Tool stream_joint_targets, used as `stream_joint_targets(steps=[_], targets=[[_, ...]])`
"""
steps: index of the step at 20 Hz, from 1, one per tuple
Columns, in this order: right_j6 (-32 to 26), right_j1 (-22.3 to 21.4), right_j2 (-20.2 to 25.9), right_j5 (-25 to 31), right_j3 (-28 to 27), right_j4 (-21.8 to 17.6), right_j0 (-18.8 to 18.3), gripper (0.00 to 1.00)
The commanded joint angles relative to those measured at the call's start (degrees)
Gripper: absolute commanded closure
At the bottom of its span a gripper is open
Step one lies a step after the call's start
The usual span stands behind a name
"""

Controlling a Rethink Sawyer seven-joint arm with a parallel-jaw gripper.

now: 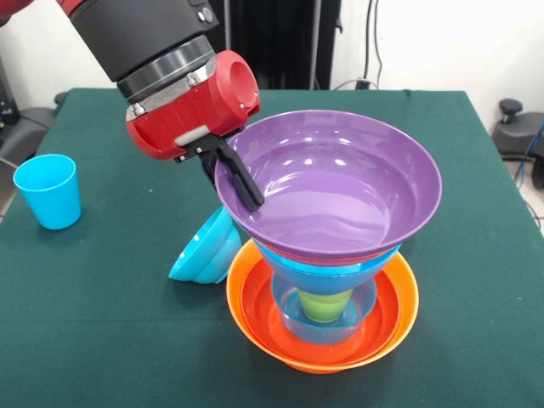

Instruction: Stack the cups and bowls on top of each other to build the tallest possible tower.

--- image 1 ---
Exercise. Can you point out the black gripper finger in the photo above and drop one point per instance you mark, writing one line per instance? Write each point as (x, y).
(208, 166)
(242, 178)

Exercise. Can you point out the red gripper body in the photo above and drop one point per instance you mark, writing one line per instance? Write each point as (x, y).
(195, 110)

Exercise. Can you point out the small light blue bowl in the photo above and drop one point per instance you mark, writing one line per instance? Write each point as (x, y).
(208, 251)

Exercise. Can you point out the purple bowl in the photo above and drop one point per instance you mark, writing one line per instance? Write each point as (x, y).
(340, 187)

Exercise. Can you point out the large blue bowl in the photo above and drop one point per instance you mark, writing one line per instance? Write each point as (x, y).
(327, 276)

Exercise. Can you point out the red-orange bowl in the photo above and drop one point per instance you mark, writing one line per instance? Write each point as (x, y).
(255, 310)

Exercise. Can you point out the medium blue bowl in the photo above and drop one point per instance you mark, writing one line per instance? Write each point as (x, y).
(285, 314)

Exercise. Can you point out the green cup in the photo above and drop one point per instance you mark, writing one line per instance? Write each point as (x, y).
(325, 304)

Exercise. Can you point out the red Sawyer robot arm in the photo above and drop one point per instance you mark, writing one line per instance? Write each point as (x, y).
(144, 34)

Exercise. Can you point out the large orange bowl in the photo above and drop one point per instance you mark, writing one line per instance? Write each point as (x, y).
(236, 293)

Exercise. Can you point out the blue cup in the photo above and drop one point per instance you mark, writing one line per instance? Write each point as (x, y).
(51, 195)

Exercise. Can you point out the black office chair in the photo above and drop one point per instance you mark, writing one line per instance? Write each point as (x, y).
(25, 127)
(514, 136)

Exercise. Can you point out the dark green tablecloth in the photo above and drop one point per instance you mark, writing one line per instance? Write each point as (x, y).
(476, 255)

